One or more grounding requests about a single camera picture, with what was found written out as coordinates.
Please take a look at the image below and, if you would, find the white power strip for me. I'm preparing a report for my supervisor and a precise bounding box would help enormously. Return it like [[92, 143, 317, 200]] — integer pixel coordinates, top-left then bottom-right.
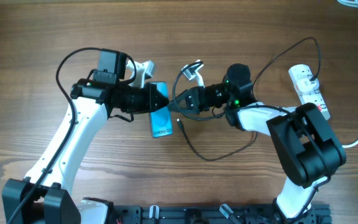
[[288, 64, 331, 120]]

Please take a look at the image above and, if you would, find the white charger plug adapter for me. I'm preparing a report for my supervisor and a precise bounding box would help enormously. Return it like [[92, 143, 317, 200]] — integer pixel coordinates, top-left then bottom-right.
[[295, 78, 319, 95]]

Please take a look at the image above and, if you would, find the black mounting rail base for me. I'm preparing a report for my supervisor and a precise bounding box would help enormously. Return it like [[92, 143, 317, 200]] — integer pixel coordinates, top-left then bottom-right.
[[82, 203, 332, 224]]

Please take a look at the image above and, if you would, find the blue Galaxy smartphone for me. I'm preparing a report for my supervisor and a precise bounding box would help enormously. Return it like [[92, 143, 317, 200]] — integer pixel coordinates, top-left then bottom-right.
[[147, 81, 174, 139]]

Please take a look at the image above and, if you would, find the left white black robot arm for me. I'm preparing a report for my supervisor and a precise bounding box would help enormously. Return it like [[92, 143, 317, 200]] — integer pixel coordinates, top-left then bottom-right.
[[2, 49, 168, 223]]

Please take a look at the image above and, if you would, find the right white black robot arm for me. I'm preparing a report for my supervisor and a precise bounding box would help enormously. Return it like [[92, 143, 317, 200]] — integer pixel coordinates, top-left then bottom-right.
[[168, 60, 346, 223]]

